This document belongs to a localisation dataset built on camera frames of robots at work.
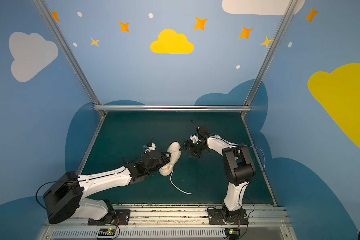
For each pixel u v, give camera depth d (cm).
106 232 73
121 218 74
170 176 88
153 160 64
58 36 78
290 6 69
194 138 88
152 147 79
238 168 51
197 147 84
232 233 73
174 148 98
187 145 86
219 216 75
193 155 86
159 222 73
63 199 42
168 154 81
